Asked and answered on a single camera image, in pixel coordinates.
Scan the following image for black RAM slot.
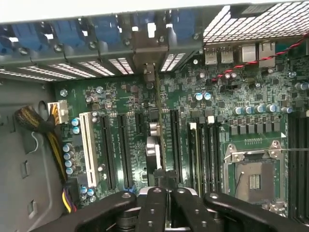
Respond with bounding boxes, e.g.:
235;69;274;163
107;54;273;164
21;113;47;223
201;118;211;195
288;113;300;218
207;115;223;195
298;113;309;222

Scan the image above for long black expansion slot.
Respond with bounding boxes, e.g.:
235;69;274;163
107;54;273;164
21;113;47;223
99;114;117;191
169;109;183;185
117;113;134;189

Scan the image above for CPU socket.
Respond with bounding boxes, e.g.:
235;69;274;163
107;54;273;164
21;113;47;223
223;140;288;216

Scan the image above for metal socket cover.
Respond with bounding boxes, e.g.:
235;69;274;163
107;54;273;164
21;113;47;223
262;201;289;217

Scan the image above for short black expansion slot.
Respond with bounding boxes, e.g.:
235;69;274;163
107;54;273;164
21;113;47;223
134;112;146;136

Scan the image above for white expansion slot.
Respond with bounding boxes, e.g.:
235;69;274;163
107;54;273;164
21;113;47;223
79;112;99;189

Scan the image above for thin metal locking lever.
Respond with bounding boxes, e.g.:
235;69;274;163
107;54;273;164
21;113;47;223
267;147;309;153

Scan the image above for green motherboard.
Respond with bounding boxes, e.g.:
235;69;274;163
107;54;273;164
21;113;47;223
52;36;309;218

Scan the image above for white power connector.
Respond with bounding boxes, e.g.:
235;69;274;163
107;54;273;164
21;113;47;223
47;100;70;126

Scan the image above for black open PC case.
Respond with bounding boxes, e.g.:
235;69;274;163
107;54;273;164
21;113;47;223
0;0;309;232

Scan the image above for perforated metal slot cover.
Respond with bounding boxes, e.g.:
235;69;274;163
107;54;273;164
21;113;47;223
48;63;98;79
159;52;187;73
18;65;78;80
77;60;116;77
108;57;136;75

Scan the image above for silver USB port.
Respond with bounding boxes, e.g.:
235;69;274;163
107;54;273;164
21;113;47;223
220;45;235;64
204;47;220;66

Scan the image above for silver square rear port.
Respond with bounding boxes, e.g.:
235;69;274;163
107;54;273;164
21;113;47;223
241;44;257;63

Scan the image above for silver ethernet port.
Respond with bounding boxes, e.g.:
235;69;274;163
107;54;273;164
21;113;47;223
258;42;276;69

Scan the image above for blue card retainer clip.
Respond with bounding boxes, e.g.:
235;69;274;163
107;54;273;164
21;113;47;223
11;22;42;51
171;10;197;42
93;16;122;44
51;20;85;47
0;35;11;56

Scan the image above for black connector coloured wires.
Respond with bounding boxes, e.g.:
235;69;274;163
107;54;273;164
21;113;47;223
61;177;81;214

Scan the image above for sleeved yellow black cable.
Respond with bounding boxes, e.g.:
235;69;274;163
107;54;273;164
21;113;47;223
14;105;69;185

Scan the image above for red black twisted wire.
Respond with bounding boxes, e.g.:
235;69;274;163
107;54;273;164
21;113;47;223
210;31;309;83

